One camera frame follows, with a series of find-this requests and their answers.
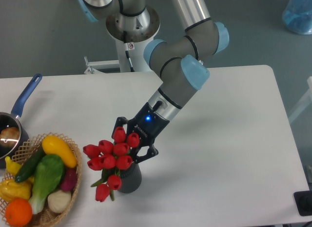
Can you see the red tulip bouquet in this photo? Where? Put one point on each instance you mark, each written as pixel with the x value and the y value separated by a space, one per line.
pixel 110 158

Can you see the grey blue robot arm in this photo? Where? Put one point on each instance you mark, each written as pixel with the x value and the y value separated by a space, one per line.
pixel 178 64

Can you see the white garlic bulb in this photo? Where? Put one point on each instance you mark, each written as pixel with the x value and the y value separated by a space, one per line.
pixel 59 200

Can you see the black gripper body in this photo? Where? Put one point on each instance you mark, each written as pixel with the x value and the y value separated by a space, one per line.
pixel 147 123

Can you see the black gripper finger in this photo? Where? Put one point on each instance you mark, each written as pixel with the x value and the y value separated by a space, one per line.
pixel 149 149
pixel 122 129

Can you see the dark grey ribbed vase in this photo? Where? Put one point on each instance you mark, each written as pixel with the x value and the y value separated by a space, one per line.
pixel 130 179

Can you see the yellow bell pepper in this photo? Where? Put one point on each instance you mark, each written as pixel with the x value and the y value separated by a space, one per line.
pixel 10 190

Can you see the brown bread in pan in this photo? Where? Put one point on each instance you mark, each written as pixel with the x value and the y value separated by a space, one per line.
pixel 9 137

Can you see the yellow squash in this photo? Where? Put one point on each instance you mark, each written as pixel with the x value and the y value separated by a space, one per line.
pixel 54 145

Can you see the woven wicker basket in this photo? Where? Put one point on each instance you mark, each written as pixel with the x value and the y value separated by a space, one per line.
pixel 46 218

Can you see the black device at edge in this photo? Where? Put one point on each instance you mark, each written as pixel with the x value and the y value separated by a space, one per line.
pixel 303 200

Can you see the blue translucent bag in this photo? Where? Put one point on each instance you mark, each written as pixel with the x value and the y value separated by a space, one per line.
pixel 297 16

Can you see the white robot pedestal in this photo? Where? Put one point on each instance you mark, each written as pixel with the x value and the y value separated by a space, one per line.
pixel 131 35

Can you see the green cucumber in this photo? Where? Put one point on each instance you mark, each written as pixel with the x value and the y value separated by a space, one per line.
pixel 29 166

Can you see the blue handled saucepan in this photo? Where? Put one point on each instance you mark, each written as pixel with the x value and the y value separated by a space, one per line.
pixel 12 119

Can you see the green bok choy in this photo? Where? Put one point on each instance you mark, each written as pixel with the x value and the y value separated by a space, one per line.
pixel 48 175

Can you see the purple red radish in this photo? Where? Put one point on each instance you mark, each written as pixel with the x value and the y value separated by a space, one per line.
pixel 69 180

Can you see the orange fruit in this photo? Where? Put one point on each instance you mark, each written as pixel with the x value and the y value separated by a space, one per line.
pixel 18 213

